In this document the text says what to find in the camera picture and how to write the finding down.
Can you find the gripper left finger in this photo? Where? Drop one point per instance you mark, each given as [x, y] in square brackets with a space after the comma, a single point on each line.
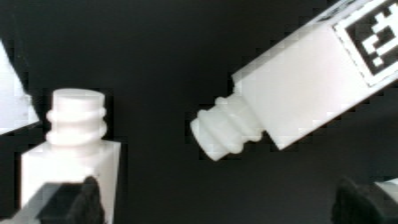
[64, 204]

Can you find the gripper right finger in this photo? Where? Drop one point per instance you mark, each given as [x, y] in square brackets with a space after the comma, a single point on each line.
[364, 205]

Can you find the white leg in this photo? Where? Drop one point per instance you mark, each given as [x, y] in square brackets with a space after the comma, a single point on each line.
[311, 77]
[75, 154]

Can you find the white left rail block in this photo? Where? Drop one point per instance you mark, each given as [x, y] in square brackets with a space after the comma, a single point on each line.
[18, 115]

